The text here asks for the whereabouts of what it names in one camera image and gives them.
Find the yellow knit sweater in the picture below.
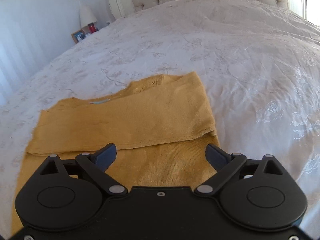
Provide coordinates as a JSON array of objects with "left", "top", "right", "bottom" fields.
[{"left": 11, "top": 71, "right": 221, "bottom": 233}]

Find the white floral bedspread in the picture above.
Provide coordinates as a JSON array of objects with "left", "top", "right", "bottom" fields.
[{"left": 1, "top": 0, "right": 319, "bottom": 238}]

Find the red cup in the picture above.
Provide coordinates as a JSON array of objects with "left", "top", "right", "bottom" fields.
[{"left": 88, "top": 23, "right": 97, "bottom": 33}]

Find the white bedside lamp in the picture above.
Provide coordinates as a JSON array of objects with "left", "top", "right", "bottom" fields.
[{"left": 79, "top": 6, "right": 98, "bottom": 28}]

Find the wooden picture frame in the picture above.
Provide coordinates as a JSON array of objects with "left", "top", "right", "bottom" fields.
[{"left": 71, "top": 29, "right": 86, "bottom": 44}]

